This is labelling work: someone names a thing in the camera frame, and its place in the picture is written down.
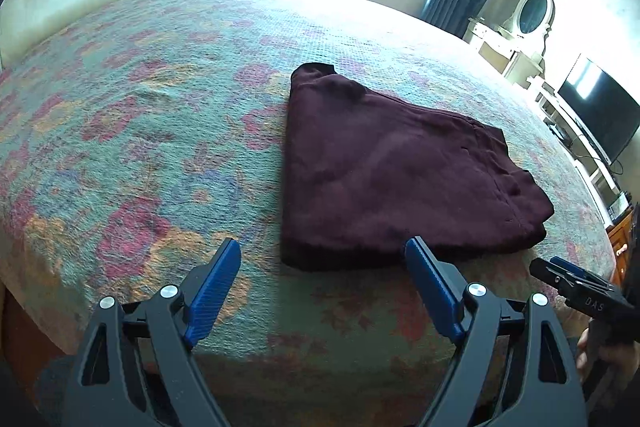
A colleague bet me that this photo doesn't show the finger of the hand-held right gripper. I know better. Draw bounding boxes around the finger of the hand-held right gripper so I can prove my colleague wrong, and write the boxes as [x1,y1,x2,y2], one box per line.
[529,258,581,303]
[550,257,608,288]

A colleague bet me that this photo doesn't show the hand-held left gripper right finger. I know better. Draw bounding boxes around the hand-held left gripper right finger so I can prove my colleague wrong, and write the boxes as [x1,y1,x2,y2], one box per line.
[404,236,590,427]

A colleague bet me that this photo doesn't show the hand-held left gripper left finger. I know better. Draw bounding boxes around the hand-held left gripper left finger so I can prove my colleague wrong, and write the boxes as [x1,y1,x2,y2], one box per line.
[64,237,242,427]

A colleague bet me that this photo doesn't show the maroon pants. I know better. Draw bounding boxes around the maroon pants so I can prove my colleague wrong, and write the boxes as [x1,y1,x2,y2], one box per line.
[280,63,555,272]

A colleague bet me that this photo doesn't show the person's right hand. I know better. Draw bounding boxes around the person's right hand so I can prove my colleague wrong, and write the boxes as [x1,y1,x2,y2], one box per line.
[575,329,621,388]

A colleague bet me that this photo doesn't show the brown wooden cabinet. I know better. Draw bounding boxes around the brown wooden cabinet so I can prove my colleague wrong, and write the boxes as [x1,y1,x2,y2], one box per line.
[606,212,638,280]

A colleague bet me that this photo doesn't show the black television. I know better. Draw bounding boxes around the black television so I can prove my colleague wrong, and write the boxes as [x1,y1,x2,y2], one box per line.
[556,53,640,164]

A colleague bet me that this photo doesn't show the white tv cabinet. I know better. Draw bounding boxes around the white tv cabinet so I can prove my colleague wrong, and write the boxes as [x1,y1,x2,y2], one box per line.
[526,76,632,228]

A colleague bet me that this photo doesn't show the floral bedspread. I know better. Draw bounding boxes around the floral bedspread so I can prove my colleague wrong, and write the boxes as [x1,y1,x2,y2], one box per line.
[0,0,618,427]

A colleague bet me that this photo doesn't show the white dressing table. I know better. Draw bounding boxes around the white dressing table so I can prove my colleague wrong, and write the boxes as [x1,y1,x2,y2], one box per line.
[464,17,546,82]

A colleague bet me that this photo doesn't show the oval vanity mirror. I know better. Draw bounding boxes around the oval vanity mirror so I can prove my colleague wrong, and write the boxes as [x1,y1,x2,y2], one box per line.
[501,0,557,44]

